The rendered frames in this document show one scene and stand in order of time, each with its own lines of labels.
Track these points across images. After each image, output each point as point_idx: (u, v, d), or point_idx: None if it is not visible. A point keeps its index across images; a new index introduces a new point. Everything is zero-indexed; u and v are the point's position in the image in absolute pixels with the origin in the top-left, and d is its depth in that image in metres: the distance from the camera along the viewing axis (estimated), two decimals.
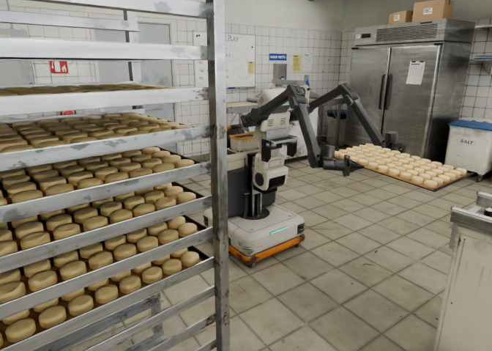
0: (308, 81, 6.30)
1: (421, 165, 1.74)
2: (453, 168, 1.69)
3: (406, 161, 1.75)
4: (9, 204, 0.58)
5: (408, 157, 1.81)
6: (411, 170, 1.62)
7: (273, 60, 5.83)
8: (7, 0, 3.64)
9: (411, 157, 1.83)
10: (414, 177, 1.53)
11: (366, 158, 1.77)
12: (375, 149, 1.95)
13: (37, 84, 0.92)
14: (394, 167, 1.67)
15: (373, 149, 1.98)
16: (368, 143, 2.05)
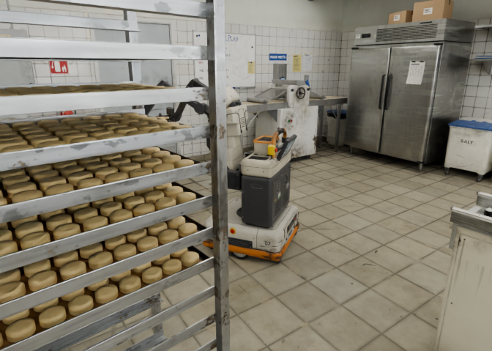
0: (308, 81, 6.30)
1: None
2: None
3: None
4: (9, 204, 0.58)
5: None
6: None
7: (273, 60, 5.83)
8: (7, 0, 3.64)
9: None
10: None
11: None
12: None
13: (37, 84, 0.92)
14: None
15: None
16: None
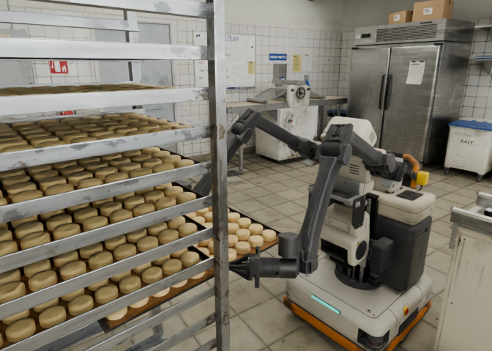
0: (308, 81, 6.30)
1: None
2: None
3: None
4: (9, 204, 0.58)
5: None
6: None
7: (273, 60, 5.83)
8: (7, 0, 3.64)
9: None
10: None
11: None
12: (237, 235, 1.13)
13: (37, 84, 0.92)
14: None
15: (247, 237, 1.13)
16: (268, 231, 1.14)
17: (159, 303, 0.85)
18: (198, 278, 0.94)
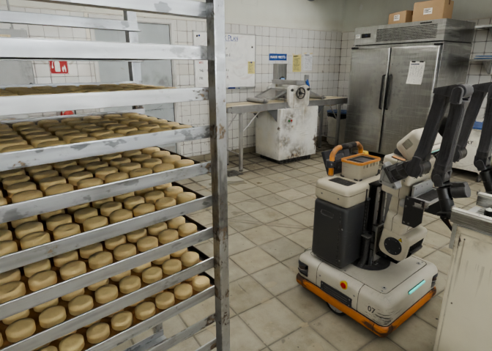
0: (308, 81, 6.30)
1: None
2: None
3: None
4: (9, 204, 0.58)
5: None
6: None
7: (273, 60, 5.83)
8: (7, 0, 3.64)
9: (99, 322, 0.81)
10: None
11: None
12: None
13: (37, 84, 0.92)
14: None
15: (176, 285, 0.97)
16: (200, 278, 0.98)
17: None
18: (98, 343, 0.78)
